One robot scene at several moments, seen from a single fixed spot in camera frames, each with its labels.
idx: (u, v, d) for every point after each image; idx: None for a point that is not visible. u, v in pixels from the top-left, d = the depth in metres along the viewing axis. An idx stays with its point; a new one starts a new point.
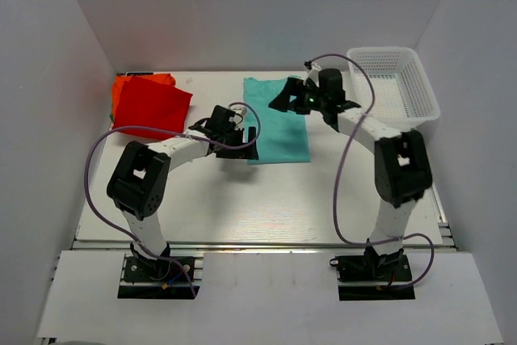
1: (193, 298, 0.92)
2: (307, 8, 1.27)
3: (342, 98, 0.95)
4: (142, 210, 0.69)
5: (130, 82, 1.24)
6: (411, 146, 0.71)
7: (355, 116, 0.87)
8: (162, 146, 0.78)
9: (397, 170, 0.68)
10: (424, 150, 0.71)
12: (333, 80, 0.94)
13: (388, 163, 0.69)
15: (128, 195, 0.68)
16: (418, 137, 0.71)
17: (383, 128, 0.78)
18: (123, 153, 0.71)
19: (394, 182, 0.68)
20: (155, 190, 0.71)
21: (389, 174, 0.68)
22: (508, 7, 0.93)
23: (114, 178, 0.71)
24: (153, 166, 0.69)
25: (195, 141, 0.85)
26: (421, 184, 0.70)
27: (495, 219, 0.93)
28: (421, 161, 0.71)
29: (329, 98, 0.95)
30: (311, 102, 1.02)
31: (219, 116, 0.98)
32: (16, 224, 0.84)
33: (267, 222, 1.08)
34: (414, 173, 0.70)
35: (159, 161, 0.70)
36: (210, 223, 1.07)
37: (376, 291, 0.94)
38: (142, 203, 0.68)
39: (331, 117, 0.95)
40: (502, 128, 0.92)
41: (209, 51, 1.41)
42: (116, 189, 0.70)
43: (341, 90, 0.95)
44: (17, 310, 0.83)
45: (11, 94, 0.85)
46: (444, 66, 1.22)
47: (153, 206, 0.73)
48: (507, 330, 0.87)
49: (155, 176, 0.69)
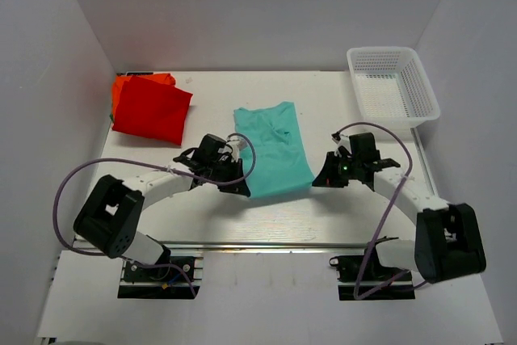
1: (193, 298, 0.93)
2: (307, 8, 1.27)
3: (375, 156, 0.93)
4: (108, 251, 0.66)
5: (130, 82, 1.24)
6: (460, 223, 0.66)
7: (393, 176, 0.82)
8: (138, 182, 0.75)
9: (443, 250, 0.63)
10: (475, 229, 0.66)
12: (363, 137, 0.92)
13: (436, 241, 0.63)
15: (95, 235, 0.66)
16: (470, 214, 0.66)
17: (426, 197, 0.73)
18: (94, 189, 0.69)
19: (438, 261, 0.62)
20: (124, 231, 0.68)
21: (435, 253, 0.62)
22: (508, 7, 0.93)
23: (81, 216, 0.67)
24: (123, 205, 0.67)
25: (177, 175, 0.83)
26: (472, 266, 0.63)
27: (494, 220, 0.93)
28: (473, 242, 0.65)
29: (362, 157, 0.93)
30: (345, 170, 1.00)
31: (208, 148, 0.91)
32: (15, 224, 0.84)
33: (266, 222, 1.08)
34: (463, 253, 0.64)
35: (131, 200, 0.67)
36: (211, 222, 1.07)
37: (376, 290, 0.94)
38: (109, 245, 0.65)
39: (366, 174, 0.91)
40: (502, 128, 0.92)
41: (209, 51, 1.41)
42: (83, 227, 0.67)
43: (373, 147, 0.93)
44: (17, 310, 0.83)
45: (11, 94, 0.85)
46: (443, 66, 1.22)
47: (120, 248, 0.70)
48: (506, 330, 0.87)
49: (126, 216, 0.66)
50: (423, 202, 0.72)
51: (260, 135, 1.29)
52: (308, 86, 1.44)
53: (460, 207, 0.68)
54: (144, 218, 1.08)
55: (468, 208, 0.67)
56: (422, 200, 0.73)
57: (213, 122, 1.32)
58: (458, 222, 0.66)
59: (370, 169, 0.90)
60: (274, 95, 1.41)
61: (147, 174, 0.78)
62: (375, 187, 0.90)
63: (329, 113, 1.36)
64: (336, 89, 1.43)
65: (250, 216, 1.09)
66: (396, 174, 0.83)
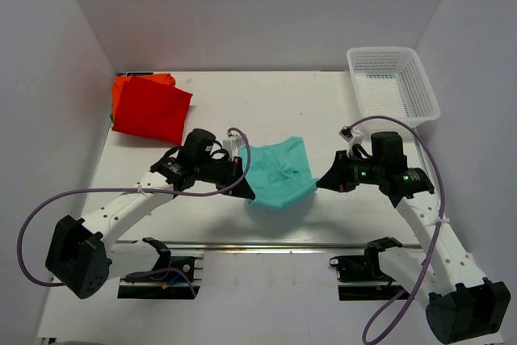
1: (193, 298, 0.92)
2: (307, 8, 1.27)
3: (401, 161, 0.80)
4: (81, 296, 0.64)
5: (129, 82, 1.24)
6: (490, 300, 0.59)
7: (426, 212, 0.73)
8: (100, 218, 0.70)
9: (462, 327, 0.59)
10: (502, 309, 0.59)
12: (389, 141, 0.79)
13: (455, 326, 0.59)
15: (65, 281, 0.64)
16: (504, 295, 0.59)
17: (460, 263, 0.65)
18: (56, 232, 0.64)
19: (452, 334, 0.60)
20: (93, 274, 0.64)
21: (451, 334, 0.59)
22: (508, 7, 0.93)
23: (49, 260, 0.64)
24: (84, 251, 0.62)
25: (149, 195, 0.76)
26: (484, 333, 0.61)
27: (494, 220, 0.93)
28: (494, 319, 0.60)
29: (387, 163, 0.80)
30: (363, 175, 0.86)
31: (191, 148, 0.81)
32: (15, 224, 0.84)
33: (266, 222, 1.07)
34: (480, 326, 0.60)
35: (90, 250, 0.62)
36: (212, 220, 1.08)
37: (376, 290, 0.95)
38: (78, 291, 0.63)
39: (392, 186, 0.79)
40: (502, 128, 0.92)
41: (209, 52, 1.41)
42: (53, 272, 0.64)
43: (401, 152, 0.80)
44: (17, 310, 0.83)
45: (12, 93, 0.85)
46: (443, 66, 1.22)
47: (96, 284, 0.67)
48: (506, 330, 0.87)
49: (87, 262, 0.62)
50: (458, 271, 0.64)
51: (268, 174, 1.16)
52: (308, 86, 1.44)
53: (493, 284, 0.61)
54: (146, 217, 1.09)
55: (502, 288, 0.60)
56: (456, 266, 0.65)
57: (213, 122, 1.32)
58: (485, 296, 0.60)
59: (397, 182, 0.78)
60: (274, 94, 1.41)
61: (112, 205, 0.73)
62: (399, 204, 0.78)
63: (329, 112, 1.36)
64: (336, 89, 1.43)
65: (250, 215, 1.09)
66: (429, 208, 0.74)
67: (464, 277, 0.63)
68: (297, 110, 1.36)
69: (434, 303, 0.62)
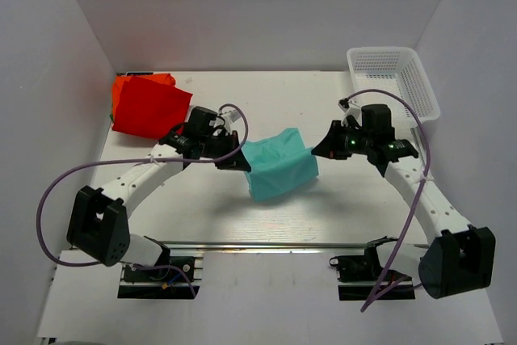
1: (193, 298, 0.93)
2: (307, 8, 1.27)
3: (388, 135, 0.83)
4: (106, 263, 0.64)
5: (130, 82, 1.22)
6: (477, 246, 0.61)
7: (411, 174, 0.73)
8: (118, 187, 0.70)
9: (452, 276, 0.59)
10: (489, 255, 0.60)
12: (379, 115, 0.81)
13: (446, 271, 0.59)
15: (89, 249, 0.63)
16: (490, 240, 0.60)
17: (447, 212, 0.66)
18: (77, 201, 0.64)
19: (444, 285, 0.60)
20: (116, 240, 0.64)
21: (442, 283, 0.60)
22: (507, 6, 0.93)
23: (72, 232, 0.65)
24: (107, 216, 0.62)
25: (161, 165, 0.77)
26: (475, 285, 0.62)
27: (495, 220, 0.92)
28: (484, 267, 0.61)
29: (376, 133, 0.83)
30: (353, 145, 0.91)
31: (197, 122, 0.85)
32: (15, 223, 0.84)
33: (267, 222, 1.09)
34: (470, 275, 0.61)
35: (113, 212, 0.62)
36: (212, 219, 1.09)
37: None
38: (103, 255, 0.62)
39: (378, 156, 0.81)
40: (502, 128, 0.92)
41: (209, 51, 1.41)
42: (77, 241, 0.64)
43: (388, 124, 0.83)
44: (18, 309, 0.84)
45: (11, 93, 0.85)
46: (443, 66, 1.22)
47: (121, 251, 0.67)
48: (506, 330, 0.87)
49: (111, 228, 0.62)
50: (443, 219, 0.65)
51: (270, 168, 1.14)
52: (308, 86, 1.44)
53: (479, 230, 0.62)
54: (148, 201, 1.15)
55: (489, 233, 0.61)
56: (441, 216, 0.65)
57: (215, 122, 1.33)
58: (473, 245, 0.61)
59: (383, 151, 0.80)
60: (274, 94, 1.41)
61: (128, 174, 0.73)
62: (387, 171, 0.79)
63: (330, 112, 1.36)
64: (336, 89, 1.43)
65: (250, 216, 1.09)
66: (414, 170, 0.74)
67: (449, 225, 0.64)
68: (297, 110, 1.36)
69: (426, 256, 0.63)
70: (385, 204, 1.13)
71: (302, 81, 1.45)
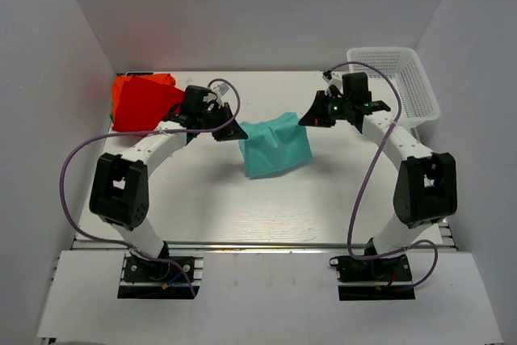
1: (193, 298, 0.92)
2: (307, 9, 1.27)
3: (366, 98, 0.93)
4: (130, 224, 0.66)
5: (129, 82, 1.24)
6: (441, 170, 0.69)
7: (383, 121, 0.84)
8: (136, 152, 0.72)
9: (420, 195, 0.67)
10: (451, 176, 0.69)
12: (357, 79, 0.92)
13: (414, 189, 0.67)
15: (114, 211, 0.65)
16: (451, 163, 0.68)
17: (412, 145, 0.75)
18: (99, 167, 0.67)
19: (415, 207, 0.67)
20: (139, 199, 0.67)
21: (410, 201, 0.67)
22: (507, 6, 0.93)
23: (94, 196, 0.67)
24: (131, 174, 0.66)
25: (170, 136, 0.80)
26: (443, 210, 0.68)
27: (495, 219, 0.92)
28: (448, 190, 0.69)
29: (354, 98, 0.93)
30: (335, 110, 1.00)
31: (191, 99, 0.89)
32: (15, 223, 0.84)
33: (266, 222, 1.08)
34: (438, 199, 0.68)
35: (136, 170, 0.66)
36: (212, 216, 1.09)
37: (376, 290, 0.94)
38: (129, 215, 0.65)
39: (356, 115, 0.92)
40: (502, 128, 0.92)
41: (209, 51, 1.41)
42: (99, 206, 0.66)
43: (365, 89, 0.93)
44: (18, 309, 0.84)
45: (11, 93, 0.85)
46: (443, 66, 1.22)
47: (141, 216, 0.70)
48: (506, 331, 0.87)
49: (135, 185, 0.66)
50: (409, 149, 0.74)
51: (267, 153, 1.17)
52: (308, 86, 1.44)
53: (441, 155, 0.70)
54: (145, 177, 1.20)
55: (450, 157, 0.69)
56: (408, 148, 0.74)
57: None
58: (438, 170, 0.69)
59: (359, 110, 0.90)
60: (274, 94, 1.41)
61: (141, 143, 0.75)
62: (364, 127, 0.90)
63: None
64: None
65: (250, 216, 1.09)
66: (385, 119, 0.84)
67: (415, 153, 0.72)
68: (297, 110, 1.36)
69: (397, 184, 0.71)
70: (385, 192, 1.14)
71: (302, 81, 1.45)
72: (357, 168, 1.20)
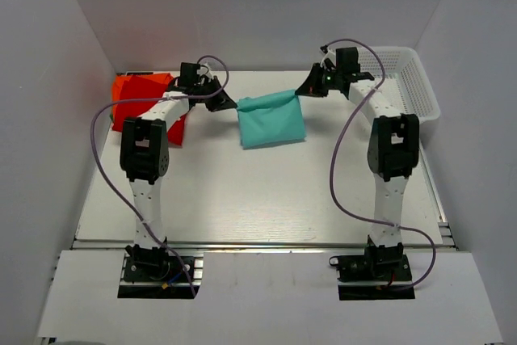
1: (193, 298, 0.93)
2: (307, 8, 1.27)
3: (355, 69, 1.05)
4: (156, 173, 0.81)
5: (130, 83, 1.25)
6: (407, 127, 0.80)
7: (365, 89, 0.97)
8: (153, 114, 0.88)
9: (387, 148, 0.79)
10: (417, 132, 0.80)
12: (348, 51, 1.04)
13: (382, 143, 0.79)
15: (142, 164, 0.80)
16: (415, 122, 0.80)
17: (386, 107, 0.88)
18: (125, 128, 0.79)
19: (384, 158, 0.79)
20: (162, 152, 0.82)
21: (380, 153, 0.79)
22: (508, 6, 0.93)
23: (124, 155, 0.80)
24: (154, 131, 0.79)
25: (177, 101, 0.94)
26: (408, 161, 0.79)
27: (495, 218, 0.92)
28: (412, 144, 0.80)
29: (345, 69, 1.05)
30: (329, 79, 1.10)
31: (188, 73, 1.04)
32: (15, 224, 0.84)
33: (266, 222, 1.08)
34: (405, 153, 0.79)
35: (157, 127, 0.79)
36: (211, 216, 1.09)
37: (376, 290, 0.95)
38: (156, 166, 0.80)
39: (344, 84, 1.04)
40: (502, 128, 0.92)
41: (209, 50, 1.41)
42: (129, 161, 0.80)
43: (355, 61, 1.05)
44: (18, 309, 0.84)
45: (11, 93, 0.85)
46: (443, 66, 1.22)
47: (165, 166, 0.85)
48: (506, 331, 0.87)
49: (159, 139, 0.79)
50: (383, 111, 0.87)
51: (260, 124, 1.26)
52: None
53: (409, 115, 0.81)
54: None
55: (415, 116, 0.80)
56: (382, 110, 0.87)
57: (214, 123, 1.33)
58: (405, 127, 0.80)
59: (347, 78, 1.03)
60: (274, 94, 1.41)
61: (156, 107, 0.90)
62: (350, 94, 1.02)
63: (329, 111, 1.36)
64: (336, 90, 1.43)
65: (250, 216, 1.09)
66: (369, 86, 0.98)
67: (388, 113, 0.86)
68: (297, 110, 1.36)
69: (371, 142, 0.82)
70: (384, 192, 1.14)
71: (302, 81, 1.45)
72: (357, 168, 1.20)
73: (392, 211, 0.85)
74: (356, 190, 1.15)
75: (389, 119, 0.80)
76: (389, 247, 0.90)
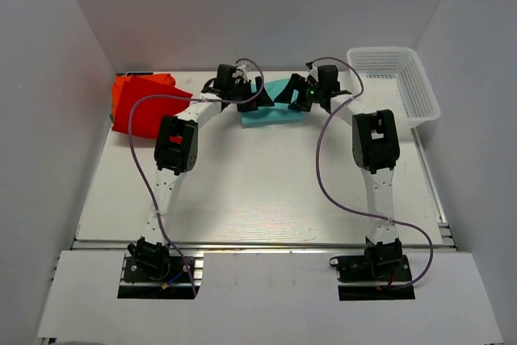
1: (193, 298, 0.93)
2: (307, 8, 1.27)
3: (336, 87, 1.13)
4: (184, 166, 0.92)
5: (130, 83, 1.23)
6: (384, 123, 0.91)
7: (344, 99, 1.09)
8: (187, 115, 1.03)
9: (369, 141, 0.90)
10: (393, 126, 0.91)
12: (329, 73, 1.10)
13: (363, 137, 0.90)
15: (174, 157, 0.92)
16: (391, 118, 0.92)
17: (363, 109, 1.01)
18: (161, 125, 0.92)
19: (367, 151, 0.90)
20: (191, 149, 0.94)
21: (363, 145, 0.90)
22: (508, 6, 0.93)
23: (159, 148, 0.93)
24: (187, 131, 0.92)
25: (210, 104, 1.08)
26: (389, 153, 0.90)
27: (495, 219, 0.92)
28: (391, 136, 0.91)
29: (325, 88, 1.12)
30: (312, 94, 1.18)
31: (224, 76, 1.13)
32: (15, 224, 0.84)
33: (266, 222, 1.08)
34: (386, 146, 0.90)
35: (191, 128, 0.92)
36: (211, 217, 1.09)
37: (376, 290, 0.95)
38: (185, 160, 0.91)
39: (326, 103, 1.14)
40: (502, 128, 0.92)
41: (210, 51, 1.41)
42: (164, 154, 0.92)
43: (336, 79, 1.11)
44: (18, 309, 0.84)
45: (11, 94, 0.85)
46: (443, 66, 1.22)
47: (191, 161, 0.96)
48: (506, 330, 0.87)
49: (190, 137, 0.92)
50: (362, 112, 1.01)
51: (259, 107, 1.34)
52: None
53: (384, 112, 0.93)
54: (144, 170, 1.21)
55: (388, 113, 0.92)
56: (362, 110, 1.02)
57: (216, 123, 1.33)
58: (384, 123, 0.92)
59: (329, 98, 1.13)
60: None
61: (192, 107, 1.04)
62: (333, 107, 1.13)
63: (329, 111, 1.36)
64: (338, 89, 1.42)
65: (250, 216, 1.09)
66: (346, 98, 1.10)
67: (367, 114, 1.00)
68: None
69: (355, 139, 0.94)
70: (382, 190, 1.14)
71: None
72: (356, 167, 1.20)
73: (384, 204, 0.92)
74: (356, 189, 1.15)
75: (368, 117, 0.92)
76: (387, 246, 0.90)
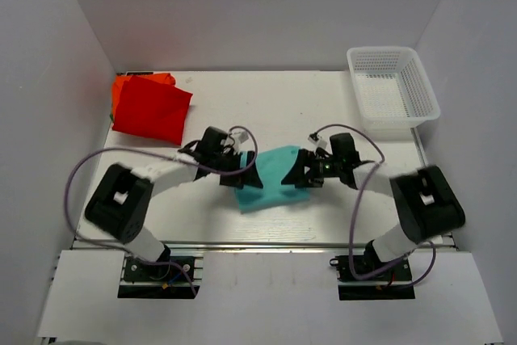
1: (193, 298, 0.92)
2: (307, 8, 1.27)
3: (355, 159, 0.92)
4: (119, 236, 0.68)
5: (130, 82, 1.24)
6: (433, 183, 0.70)
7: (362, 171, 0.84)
8: (145, 170, 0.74)
9: (419, 205, 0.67)
10: (444, 183, 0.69)
12: (345, 140, 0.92)
13: (413, 202, 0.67)
15: (107, 220, 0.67)
16: (440, 175, 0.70)
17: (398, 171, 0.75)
18: (108, 173, 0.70)
19: (424, 221, 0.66)
20: (135, 217, 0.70)
21: (414, 214, 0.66)
22: (508, 6, 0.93)
23: (92, 202, 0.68)
24: (137, 189, 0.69)
25: (183, 165, 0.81)
26: (451, 220, 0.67)
27: (495, 220, 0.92)
28: (447, 196, 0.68)
29: (343, 160, 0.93)
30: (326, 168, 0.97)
31: (210, 139, 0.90)
32: (15, 223, 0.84)
33: (266, 222, 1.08)
34: (443, 210, 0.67)
35: (142, 185, 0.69)
36: (211, 217, 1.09)
37: (376, 290, 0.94)
38: (120, 229, 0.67)
39: (347, 177, 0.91)
40: (502, 128, 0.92)
41: (210, 50, 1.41)
42: (94, 212, 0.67)
43: (354, 149, 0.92)
44: (18, 309, 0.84)
45: (12, 94, 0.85)
46: (444, 65, 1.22)
47: (130, 233, 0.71)
48: (506, 330, 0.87)
49: (137, 199, 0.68)
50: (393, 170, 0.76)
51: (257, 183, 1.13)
52: (308, 86, 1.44)
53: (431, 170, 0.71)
54: None
55: (436, 170, 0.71)
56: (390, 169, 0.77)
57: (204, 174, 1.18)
58: (433, 183, 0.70)
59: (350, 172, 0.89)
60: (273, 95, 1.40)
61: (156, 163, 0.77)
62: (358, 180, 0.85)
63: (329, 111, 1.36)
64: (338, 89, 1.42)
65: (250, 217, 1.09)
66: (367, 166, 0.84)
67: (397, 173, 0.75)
68: (297, 110, 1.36)
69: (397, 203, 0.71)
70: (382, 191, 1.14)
71: (302, 81, 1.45)
72: None
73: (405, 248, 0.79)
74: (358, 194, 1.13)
75: (409, 176, 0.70)
76: None
